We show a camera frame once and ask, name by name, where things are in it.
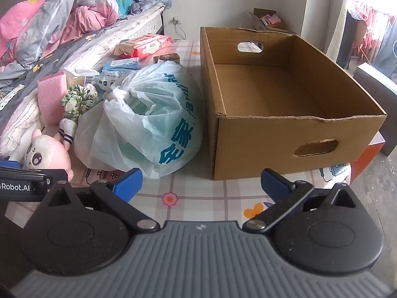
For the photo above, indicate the checked floral tablecloth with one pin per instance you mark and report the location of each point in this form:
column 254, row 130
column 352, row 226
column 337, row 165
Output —
column 198, row 192

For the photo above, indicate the gold tissue pack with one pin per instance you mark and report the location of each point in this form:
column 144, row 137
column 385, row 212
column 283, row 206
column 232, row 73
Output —
column 167, row 57

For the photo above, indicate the clear plastic packet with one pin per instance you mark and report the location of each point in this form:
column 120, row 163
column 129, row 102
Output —
column 83, row 76

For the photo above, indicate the orange and white box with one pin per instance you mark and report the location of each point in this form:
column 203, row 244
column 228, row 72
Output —
column 369, row 158

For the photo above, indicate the large cardboard box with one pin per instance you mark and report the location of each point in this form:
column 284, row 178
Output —
column 263, row 142

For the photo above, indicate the lavender printed cloth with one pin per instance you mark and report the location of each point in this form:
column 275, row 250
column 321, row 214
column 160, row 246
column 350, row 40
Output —
column 149, row 3

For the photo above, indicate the white knotted plastic bag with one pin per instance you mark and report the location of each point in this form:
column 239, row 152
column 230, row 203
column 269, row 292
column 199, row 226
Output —
column 149, row 124

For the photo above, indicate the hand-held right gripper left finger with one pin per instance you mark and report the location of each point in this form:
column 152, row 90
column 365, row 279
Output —
column 128, row 182

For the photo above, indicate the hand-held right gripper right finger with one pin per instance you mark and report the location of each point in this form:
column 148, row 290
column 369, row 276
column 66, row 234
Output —
column 274, row 182

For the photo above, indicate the cyan pillow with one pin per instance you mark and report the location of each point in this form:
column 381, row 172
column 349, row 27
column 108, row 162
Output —
column 120, row 1

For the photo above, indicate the white quilted mattress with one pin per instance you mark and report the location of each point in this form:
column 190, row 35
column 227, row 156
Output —
column 124, row 28

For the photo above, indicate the pink plush toy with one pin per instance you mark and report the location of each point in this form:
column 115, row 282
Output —
column 46, row 155

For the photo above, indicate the white doll with striped legs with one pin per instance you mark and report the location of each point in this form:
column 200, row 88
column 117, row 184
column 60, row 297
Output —
column 66, row 132

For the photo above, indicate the grey printed bed sheet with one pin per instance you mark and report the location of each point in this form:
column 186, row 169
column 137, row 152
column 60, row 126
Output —
column 18, row 79

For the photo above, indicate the pink and grey quilt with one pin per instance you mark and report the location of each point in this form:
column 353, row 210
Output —
column 62, row 15

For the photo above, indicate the small printed cardboard box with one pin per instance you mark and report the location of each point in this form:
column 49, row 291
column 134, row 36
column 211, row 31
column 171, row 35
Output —
column 273, row 21

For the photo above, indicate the red wet wipes pack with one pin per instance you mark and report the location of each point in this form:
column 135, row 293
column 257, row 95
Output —
column 145, row 45

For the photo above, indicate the green floral scrunchie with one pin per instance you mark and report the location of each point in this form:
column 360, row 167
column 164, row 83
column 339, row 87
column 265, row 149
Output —
column 77, row 99

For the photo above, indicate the pink ribbed cloth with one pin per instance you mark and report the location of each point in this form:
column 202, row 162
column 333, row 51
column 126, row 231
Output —
column 52, row 99

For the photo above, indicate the white wall socket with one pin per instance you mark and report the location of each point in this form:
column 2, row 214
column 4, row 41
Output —
column 177, row 20

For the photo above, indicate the hanging grey garment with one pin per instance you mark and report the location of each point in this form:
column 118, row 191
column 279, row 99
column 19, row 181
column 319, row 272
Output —
column 387, row 46

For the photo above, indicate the white curtain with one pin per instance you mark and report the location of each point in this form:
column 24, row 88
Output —
column 336, row 31

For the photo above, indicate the blue bandage box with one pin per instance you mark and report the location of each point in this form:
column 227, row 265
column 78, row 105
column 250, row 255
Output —
column 121, row 64

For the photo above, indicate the hanging pink garment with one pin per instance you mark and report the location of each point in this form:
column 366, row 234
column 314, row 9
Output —
column 369, row 15

